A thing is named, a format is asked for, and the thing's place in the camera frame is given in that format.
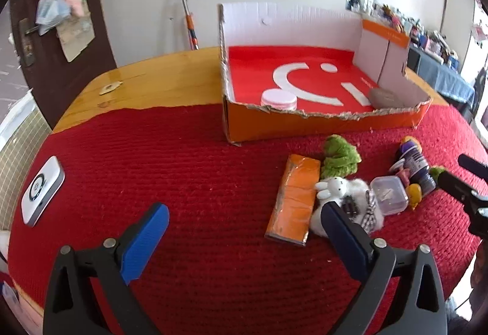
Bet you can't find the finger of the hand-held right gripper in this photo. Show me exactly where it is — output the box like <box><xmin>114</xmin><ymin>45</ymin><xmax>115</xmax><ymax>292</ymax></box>
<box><xmin>457</xmin><ymin>154</ymin><xmax>488</xmax><ymax>180</ymax></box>
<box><xmin>438</xmin><ymin>170</ymin><xmax>488</xmax><ymax>236</ymax></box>

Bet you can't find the brown paper bag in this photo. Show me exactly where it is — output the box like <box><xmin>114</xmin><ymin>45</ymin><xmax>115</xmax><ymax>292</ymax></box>
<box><xmin>57</xmin><ymin>9</ymin><xmax>96</xmax><ymax>63</ymax></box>

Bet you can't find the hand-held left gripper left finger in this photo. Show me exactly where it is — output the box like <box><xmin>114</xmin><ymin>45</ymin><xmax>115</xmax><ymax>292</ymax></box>
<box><xmin>43</xmin><ymin>203</ymin><xmax>170</xmax><ymax>335</ymax></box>

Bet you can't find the grey case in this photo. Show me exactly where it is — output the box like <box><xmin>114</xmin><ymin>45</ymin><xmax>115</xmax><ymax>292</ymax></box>
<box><xmin>368</xmin><ymin>88</ymin><xmax>399</xmax><ymax>109</ymax></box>

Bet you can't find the dark blue bottle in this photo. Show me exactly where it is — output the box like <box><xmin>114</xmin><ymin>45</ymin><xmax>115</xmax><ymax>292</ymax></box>
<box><xmin>398</xmin><ymin>142</ymin><xmax>436</xmax><ymax>195</ymax></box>

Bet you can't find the dark clothing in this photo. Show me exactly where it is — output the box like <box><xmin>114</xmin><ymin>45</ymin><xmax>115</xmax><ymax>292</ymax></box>
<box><xmin>444</xmin><ymin>255</ymin><xmax>486</xmax><ymax>324</ymax></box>

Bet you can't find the brown door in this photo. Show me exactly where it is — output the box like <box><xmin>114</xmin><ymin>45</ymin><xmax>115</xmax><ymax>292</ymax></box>
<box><xmin>9</xmin><ymin>0</ymin><xmax>117</xmax><ymax>114</ymax></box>

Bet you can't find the small wooden tag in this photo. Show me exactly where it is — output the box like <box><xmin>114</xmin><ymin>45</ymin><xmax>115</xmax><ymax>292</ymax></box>
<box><xmin>100</xmin><ymin>81</ymin><xmax>124</xmax><ymax>95</ymax></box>

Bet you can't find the yellow cap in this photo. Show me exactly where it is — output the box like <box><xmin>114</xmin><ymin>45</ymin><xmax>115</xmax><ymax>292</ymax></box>
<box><xmin>405</xmin><ymin>183</ymin><xmax>423</xmax><ymax>211</ymax></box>

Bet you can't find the pink lid jar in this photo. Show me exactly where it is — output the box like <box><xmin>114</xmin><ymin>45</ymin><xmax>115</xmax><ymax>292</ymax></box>
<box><xmin>261</xmin><ymin>89</ymin><xmax>297</xmax><ymax>110</ymax></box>

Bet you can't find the white refrigerator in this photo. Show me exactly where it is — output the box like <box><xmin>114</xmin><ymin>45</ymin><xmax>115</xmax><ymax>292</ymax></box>
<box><xmin>443</xmin><ymin>0</ymin><xmax>479</xmax><ymax>74</ymax></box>

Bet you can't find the mop handle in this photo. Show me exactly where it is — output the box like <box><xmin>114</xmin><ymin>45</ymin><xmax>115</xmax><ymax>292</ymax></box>
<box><xmin>174</xmin><ymin>0</ymin><xmax>199</xmax><ymax>51</ymax></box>

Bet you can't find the door handle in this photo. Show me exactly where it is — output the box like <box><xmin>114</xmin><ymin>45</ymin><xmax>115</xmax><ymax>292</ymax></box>
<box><xmin>19</xmin><ymin>18</ymin><xmax>41</xmax><ymax>67</ymax></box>

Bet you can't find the small yellow toy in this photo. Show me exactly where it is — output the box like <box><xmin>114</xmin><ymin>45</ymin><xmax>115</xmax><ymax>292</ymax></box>
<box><xmin>404</xmin><ymin>135</ymin><xmax>423</xmax><ymax>153</ymax></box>

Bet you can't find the cluttered blue-cloth table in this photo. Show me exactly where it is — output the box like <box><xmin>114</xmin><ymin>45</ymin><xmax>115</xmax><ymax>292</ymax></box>
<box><xmin>371</xmin><ymin>3</ymin><xmax>462</xmax><ymax>65</ymax></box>

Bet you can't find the orange and white cardboard box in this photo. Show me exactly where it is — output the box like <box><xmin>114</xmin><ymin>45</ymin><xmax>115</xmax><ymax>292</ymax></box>
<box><xmin>218</xmin><ymin>2</ymin><xmax>433</xmax><ymax>147</ymax></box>

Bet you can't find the large green plush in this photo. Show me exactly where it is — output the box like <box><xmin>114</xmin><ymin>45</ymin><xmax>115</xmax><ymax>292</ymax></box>
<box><xmin>319</xmin><ymin>134</ymin><xmax>362</xmax><ymax>180</ymax></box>

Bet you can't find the pink suction cup toy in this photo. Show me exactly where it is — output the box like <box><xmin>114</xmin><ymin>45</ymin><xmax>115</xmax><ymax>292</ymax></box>
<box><xmin>389</xmin><ymin>160</ymin><xmax>411</xmax><ymax>187</ymax></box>

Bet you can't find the white bunny plush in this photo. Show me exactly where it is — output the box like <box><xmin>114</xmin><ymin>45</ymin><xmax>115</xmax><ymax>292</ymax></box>
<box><xmin>310</xmin><ymin>175</ymin><xmax>386</xmax><ymax>240</ymax></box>

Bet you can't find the red knitted cloth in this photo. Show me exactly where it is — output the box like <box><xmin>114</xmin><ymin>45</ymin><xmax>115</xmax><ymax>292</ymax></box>
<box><xmin>8</xmin><ymin>102</ymin><xmax>485</xmax><ymax>335</ymax></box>

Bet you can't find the clear plastic bag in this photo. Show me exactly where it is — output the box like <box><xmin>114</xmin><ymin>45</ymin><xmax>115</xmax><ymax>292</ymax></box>
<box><xmin>35</xmin><ymin>0</ymin><xmax>73</xmax><ymax>34</ymax></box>

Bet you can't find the orange packet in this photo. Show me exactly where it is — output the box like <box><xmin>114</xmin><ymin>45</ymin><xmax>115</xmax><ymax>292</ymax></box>
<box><xmin>264</xmin><ymin>154</ymin><xmax>321</xmax><ymax>247</ymax></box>

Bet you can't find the small clear plastic box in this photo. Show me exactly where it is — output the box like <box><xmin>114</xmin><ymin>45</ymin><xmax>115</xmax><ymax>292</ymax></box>
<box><xmin>370</xmin><ymin>175</ymin><xmax>409</xmax><ymax>217</ymax></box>

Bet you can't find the white pocket router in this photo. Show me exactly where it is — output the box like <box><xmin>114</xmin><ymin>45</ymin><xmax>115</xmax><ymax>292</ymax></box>
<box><xmin>21</xmin><ymin>156</ymin><xmax>65</xmax><ymax>227</ymax></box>

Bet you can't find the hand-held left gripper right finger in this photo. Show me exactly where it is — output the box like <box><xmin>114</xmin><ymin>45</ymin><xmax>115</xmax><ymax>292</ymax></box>
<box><xmin>320</xmin><ymin>201</ymin><xmax>448</xmax><ymax>335</ymax></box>

